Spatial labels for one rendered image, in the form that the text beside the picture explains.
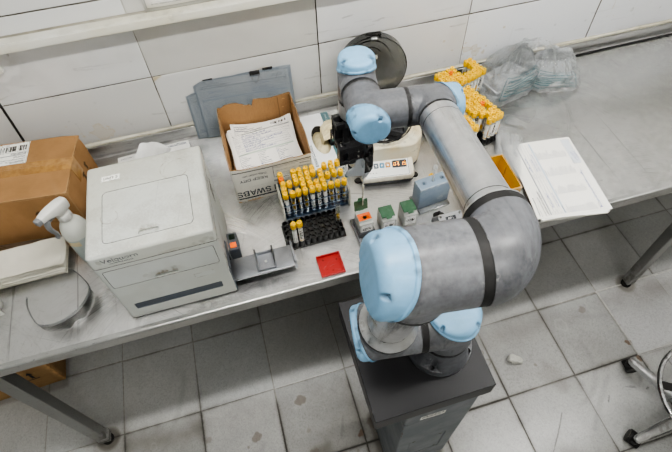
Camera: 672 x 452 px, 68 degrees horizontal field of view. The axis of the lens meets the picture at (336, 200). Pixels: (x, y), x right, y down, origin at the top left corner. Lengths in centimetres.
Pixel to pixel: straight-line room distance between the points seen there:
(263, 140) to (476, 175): 99
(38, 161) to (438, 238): 127
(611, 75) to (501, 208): 151
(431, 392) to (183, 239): 65
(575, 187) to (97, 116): 149
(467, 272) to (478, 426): 161
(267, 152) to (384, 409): 83
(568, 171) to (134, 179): 126
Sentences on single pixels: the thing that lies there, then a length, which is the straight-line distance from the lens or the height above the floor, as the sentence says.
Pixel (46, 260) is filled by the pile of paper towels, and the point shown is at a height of 91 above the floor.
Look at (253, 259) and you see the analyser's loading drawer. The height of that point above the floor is 91.
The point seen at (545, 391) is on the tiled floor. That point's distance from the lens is 230.
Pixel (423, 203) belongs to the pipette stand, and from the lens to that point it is 148.
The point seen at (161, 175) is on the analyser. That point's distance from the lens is 127.
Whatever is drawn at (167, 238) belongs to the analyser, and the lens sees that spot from 115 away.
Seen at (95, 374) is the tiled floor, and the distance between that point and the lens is 244.
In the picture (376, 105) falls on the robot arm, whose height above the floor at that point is 148.
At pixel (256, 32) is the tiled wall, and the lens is 157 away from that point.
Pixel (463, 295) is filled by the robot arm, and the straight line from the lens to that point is 62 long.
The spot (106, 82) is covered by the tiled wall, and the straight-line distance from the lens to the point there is 165.
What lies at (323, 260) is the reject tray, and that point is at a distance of 140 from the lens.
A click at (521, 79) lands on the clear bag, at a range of 186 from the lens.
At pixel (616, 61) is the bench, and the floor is 88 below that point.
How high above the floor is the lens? 208
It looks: 53 degrees down
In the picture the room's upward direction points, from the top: 3 degrees counter-clockwise
